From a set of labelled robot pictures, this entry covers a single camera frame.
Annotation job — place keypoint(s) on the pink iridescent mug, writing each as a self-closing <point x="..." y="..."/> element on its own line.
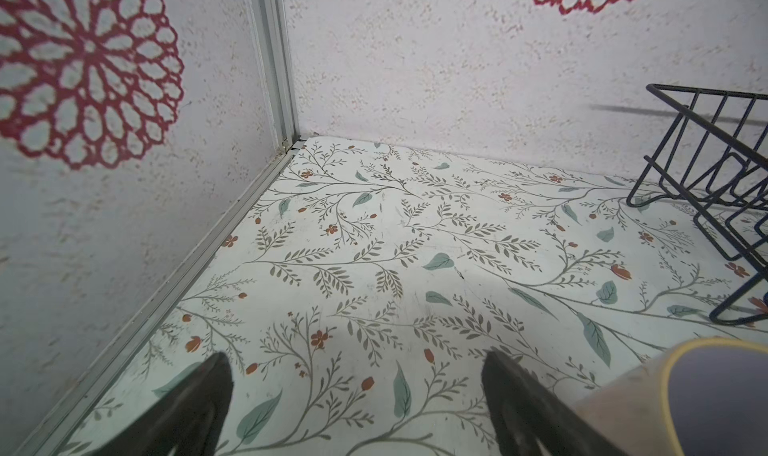
<point x="702" y="397"/>

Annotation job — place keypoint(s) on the black wire dish rack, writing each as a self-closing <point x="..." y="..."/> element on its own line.
<point x="713" y="157"/>

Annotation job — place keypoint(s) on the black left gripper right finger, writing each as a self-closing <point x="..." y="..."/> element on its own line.
<point x="529" y="420"/>

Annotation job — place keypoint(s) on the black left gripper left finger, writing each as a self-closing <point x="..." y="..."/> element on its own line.
<point x="187" y="420"/>

